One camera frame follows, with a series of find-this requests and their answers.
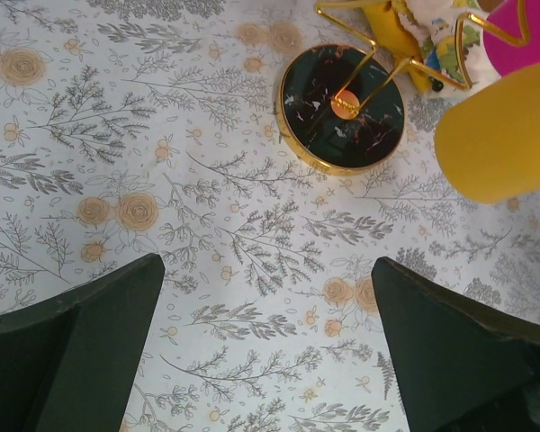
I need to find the gold wine glass rack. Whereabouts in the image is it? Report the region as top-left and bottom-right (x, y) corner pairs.
(276, 1), (512, 176)

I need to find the dinosaur print cloth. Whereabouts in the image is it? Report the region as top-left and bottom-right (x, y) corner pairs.
(391, 0), (500, 95)

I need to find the yellow wine glass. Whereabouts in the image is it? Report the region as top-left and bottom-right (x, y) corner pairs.
(363, 0), (429, 63)
(434, 63), (540, 203)

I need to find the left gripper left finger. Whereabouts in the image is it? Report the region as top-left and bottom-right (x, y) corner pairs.
(0, 254), (165, 431)

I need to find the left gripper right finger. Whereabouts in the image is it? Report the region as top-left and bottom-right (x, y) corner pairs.
(372, 257), (540, 431)

